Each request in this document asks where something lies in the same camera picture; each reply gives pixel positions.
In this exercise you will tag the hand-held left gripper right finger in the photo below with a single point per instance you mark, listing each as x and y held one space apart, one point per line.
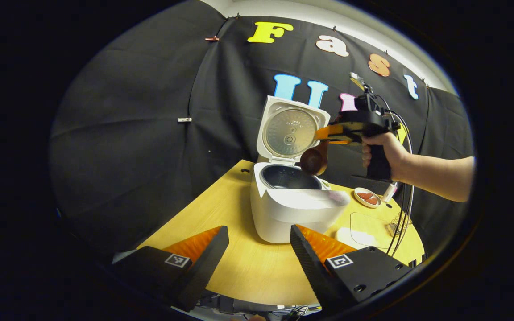
312 272

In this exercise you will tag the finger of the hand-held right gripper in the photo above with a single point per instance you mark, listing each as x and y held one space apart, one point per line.
328 132
339 141

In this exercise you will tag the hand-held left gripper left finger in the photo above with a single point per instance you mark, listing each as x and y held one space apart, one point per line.
203 272

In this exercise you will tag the dark wooden spoon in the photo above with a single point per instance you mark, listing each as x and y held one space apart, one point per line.
312 161

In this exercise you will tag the white rice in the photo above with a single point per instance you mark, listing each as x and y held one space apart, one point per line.
350 237

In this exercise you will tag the white rice cooker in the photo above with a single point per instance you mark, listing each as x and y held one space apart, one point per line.
292 214

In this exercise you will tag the red sausage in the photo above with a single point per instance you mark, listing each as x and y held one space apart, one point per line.
371 201
365 195

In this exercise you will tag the white round plate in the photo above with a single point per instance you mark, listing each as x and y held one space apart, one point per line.
358 200

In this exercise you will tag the clear bottle pink label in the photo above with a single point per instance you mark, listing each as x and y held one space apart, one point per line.
389 192

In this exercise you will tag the clear glass dish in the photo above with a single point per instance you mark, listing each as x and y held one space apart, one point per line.
373 223

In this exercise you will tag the pink cloth clip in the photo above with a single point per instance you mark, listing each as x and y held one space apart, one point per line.
211 39

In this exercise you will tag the black backdrop cloth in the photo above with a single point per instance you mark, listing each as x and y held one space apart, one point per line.
127 133

